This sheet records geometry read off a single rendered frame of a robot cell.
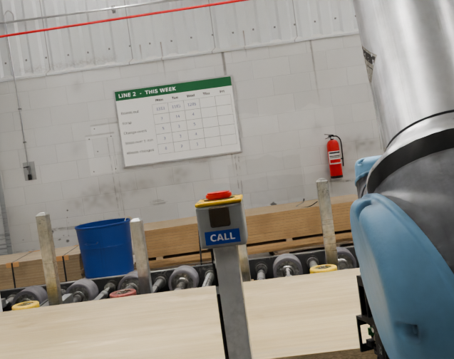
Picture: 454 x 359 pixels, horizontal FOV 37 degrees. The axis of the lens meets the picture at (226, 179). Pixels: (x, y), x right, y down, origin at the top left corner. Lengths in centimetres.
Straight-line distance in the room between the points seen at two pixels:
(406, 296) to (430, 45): 18
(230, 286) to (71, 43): 747
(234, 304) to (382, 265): 68
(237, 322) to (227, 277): 7
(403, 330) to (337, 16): 810
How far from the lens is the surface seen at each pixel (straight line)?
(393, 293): 37
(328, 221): 213
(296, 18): 837
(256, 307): 166
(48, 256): 224
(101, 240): 651
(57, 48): 843
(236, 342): 106
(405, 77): 46
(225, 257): 103
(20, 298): 271
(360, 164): 91
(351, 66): 836
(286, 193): 821
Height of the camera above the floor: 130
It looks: 3 degrees down
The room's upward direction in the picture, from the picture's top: 8 degrees counter-clockwise
